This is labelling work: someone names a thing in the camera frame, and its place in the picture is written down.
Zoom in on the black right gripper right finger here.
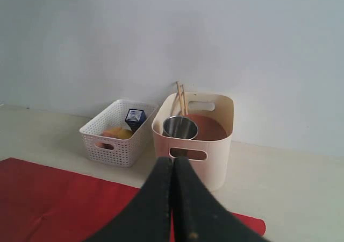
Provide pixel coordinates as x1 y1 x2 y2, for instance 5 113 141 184
171 157 266 241

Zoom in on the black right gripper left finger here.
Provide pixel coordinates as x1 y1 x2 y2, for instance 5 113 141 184
86 157 173 241

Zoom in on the yellow lemon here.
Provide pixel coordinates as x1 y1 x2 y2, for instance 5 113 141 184
117 129 133 140

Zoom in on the brown wooden plate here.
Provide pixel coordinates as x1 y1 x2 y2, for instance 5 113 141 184
170 114 227 161

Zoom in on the orange fried chicken piece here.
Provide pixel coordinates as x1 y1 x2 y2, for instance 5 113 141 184
101 126 122 138

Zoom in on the stainless steel cup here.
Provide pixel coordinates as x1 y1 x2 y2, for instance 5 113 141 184
162 116 199 140

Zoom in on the blue white milk carton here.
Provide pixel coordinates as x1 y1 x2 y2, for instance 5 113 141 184
125 109 146 132

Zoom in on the red table cloth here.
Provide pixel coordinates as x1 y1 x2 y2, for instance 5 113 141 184
1 158 265 241

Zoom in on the wooden chopstick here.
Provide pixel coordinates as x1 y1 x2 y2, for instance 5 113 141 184
171 81 185 116
176 81 188 116

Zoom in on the red sausage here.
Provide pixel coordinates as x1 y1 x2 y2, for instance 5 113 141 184
95 143 114 150

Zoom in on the cream plastic bin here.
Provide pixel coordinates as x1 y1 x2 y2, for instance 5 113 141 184
152 91 234 191

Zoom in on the white perforated plastic basket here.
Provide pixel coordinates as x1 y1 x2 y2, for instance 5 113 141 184
79 99 158 168

